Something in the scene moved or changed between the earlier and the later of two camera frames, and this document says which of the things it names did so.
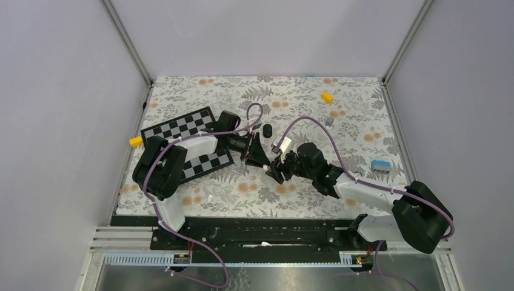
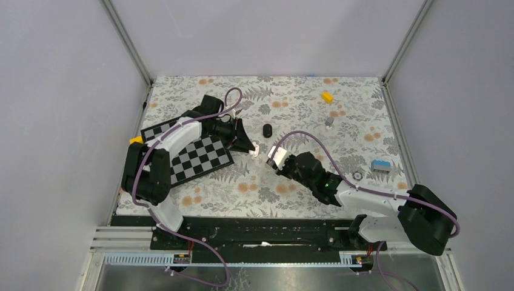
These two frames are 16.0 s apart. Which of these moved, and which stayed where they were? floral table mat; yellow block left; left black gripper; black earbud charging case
Moved: left black gripper
Stayed: black earbud charging case; yellow block left; floral table mat
